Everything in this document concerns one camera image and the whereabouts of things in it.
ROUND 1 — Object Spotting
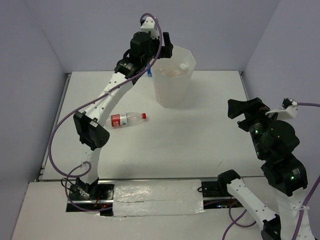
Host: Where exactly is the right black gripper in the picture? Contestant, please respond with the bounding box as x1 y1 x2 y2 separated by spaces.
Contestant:
226 94 280 157

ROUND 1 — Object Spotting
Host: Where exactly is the blue label clear bottle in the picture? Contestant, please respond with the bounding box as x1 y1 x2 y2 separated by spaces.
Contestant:
146 64 152 77

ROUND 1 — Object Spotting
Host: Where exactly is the red label clear bottle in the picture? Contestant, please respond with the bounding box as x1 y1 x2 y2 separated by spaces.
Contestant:
105 112 147 129

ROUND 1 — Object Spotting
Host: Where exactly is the large clear plastic bottle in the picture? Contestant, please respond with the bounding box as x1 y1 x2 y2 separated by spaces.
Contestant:
156 63 189 78

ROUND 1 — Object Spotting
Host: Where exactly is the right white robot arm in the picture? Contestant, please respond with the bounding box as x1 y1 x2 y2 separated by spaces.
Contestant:
217 97 320 240

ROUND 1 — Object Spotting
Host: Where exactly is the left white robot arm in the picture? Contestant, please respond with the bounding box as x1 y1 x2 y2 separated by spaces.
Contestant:
73 31 174 200

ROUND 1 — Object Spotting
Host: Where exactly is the white plastic bin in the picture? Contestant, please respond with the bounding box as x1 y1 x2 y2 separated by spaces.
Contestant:
151 45 196 108

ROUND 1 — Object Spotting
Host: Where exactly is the white tape sheet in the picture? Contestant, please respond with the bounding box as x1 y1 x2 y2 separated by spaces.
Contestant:
112 179 205 217

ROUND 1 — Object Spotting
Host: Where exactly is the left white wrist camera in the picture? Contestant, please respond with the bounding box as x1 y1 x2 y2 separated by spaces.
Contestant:
140 16 158 34

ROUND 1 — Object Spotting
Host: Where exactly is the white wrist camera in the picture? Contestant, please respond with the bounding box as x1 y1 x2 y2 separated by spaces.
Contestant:
140 16 158 34
265 98 299 121

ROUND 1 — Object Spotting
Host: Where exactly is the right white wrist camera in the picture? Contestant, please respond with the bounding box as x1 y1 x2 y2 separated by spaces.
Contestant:
265 98 299 121

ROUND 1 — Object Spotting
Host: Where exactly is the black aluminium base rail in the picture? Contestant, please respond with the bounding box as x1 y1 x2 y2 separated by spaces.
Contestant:
61 178 242 217

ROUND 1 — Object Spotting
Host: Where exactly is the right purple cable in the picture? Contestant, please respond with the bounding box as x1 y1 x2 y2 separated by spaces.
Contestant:
222 101 320 240

